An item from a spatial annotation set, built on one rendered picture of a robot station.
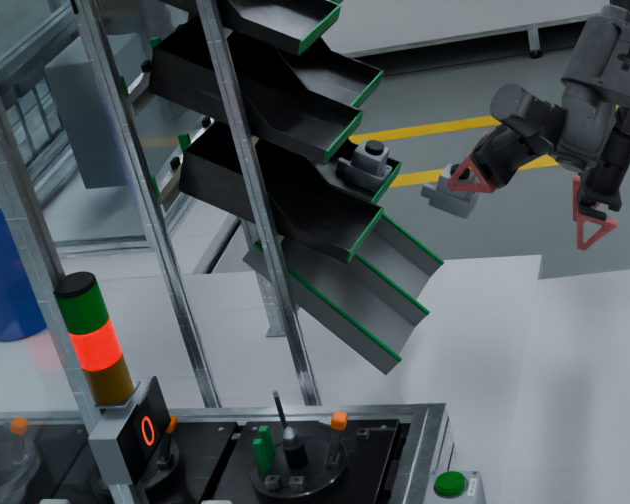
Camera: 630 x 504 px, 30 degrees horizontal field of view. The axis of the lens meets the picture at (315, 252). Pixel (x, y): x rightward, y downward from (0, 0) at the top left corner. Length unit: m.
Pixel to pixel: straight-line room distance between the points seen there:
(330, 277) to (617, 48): 0.73
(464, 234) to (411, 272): 2.19
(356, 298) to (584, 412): 0.39
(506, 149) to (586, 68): 0.48
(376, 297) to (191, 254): 0.77
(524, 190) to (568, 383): 2.51
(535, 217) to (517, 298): 2.06
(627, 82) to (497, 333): 0.88
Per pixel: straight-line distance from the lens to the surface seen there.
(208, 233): 2.63
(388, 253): 1.99
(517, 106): 1.66
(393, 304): 1.88
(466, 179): 1.82
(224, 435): 1.80
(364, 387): 2.01
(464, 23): 5.52
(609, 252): 3.95
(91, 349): 1.37
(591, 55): 1.30
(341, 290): 1.85
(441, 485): 1.61
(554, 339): 2.04
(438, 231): 4.22
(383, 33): 5.55
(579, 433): 1.84
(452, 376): 1.99
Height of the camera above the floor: 2.01
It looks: 28 degrees down
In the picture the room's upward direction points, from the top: 14 degrees counter-clockwise
